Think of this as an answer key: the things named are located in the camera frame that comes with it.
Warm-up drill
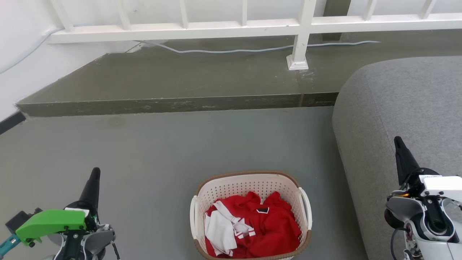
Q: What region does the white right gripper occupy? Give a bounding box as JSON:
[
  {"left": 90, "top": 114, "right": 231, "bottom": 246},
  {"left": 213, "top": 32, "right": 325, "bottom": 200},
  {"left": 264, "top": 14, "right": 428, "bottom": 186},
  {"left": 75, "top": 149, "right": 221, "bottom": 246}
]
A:
[{"left": 393, "top": 136, "right": 462, "bottom": 203}]

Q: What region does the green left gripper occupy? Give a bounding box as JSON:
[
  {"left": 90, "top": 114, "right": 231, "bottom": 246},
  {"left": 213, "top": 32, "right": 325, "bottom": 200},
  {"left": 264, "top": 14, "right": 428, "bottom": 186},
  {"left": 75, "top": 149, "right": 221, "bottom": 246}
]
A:
[{"left": 14, "top": 167, "right": 101, "bottom": 249}]

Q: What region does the cream perforated laundry basket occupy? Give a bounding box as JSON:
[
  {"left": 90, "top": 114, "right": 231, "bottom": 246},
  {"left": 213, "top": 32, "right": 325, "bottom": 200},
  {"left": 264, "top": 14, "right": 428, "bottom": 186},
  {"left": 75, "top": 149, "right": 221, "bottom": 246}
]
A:
[{"left": 189, "top": 170, "right": 313, "bottom": 260}]

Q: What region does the grey fabric sofa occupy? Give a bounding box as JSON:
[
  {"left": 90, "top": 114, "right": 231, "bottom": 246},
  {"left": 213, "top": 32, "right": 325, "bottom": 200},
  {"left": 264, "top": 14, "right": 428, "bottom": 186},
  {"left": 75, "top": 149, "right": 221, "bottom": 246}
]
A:
[{"left": 332, "top": 56, "right": 462, "bottom": 260}]

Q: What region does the black skirting strip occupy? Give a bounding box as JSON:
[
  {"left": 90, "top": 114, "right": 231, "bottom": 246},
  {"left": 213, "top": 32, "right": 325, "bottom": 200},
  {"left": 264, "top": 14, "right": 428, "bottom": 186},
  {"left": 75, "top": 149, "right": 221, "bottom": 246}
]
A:
[{"left": 0, "top": 110, "right": 27, "bottom": 135}]

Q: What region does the white garment with red trim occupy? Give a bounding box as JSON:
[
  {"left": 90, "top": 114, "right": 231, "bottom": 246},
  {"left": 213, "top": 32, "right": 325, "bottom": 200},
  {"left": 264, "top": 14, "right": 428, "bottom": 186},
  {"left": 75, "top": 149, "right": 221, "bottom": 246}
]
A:
[{"left": 204, "top": 201, "right": 256, "bottom": 256}]

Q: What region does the red shirt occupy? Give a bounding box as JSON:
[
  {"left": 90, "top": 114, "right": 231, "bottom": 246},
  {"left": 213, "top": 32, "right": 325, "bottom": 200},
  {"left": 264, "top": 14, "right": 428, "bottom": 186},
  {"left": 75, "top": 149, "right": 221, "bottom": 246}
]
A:
[{"left": 205, "top": 191, "right": 302, "bottom": 259}]

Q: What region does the dark grey pillar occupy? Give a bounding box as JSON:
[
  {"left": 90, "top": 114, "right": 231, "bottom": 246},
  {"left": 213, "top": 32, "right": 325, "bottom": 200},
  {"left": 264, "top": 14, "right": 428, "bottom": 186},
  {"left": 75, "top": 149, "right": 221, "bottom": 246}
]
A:
[{"left": 322, "top": 0, "right": 352, "bottom": 42}]

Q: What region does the white railing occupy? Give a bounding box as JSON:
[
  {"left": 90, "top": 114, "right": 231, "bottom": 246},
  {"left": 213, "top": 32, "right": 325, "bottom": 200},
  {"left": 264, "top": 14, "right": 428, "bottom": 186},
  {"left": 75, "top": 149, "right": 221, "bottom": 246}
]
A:
[{"left": 45, "top": 0, "right": 462, "bottom": 71}]

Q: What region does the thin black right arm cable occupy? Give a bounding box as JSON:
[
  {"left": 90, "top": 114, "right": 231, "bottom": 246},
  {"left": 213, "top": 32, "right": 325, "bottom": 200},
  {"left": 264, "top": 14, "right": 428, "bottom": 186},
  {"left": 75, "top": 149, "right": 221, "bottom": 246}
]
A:
[{"left": 390, "top": 227, "right": 407, "bottom": 260}]

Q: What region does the teal bracket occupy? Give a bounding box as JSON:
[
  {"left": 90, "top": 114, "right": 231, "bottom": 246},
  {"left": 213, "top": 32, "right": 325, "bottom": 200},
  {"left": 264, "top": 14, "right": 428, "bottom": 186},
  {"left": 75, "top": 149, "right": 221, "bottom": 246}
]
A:
[{"left": 0, "top": 234, "right": 21, "bottom": 256}]

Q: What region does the light grey cable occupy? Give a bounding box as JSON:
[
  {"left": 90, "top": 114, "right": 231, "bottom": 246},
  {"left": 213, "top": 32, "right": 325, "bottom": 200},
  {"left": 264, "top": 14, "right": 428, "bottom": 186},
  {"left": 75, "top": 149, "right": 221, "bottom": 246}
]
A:
[
  {"left": 0, "top": 27, "right": 64, "bottom": 74},
  {"left": 135, "top": 40, "right": 382, "bottom": 54}
]

